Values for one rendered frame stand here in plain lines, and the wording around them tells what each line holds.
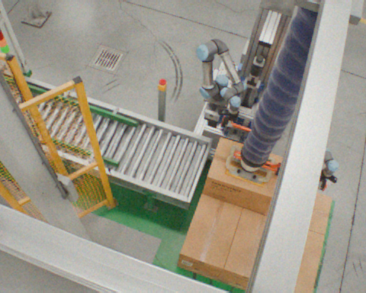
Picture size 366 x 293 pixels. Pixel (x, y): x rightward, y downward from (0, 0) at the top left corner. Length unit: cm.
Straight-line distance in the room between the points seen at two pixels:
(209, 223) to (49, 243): 288
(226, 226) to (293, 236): 264
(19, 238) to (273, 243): 60
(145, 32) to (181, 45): 53
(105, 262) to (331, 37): 105
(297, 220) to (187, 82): 408
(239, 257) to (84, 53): 322
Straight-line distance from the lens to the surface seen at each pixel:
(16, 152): 192
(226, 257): 362
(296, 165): 115
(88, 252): 85
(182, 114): 478
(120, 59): 527
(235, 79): 330
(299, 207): 110
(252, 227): 373
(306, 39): 207
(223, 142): 355
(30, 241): 89
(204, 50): 317
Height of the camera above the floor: 403
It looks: 62 degrees down
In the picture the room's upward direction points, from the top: 8 degrees clockwise
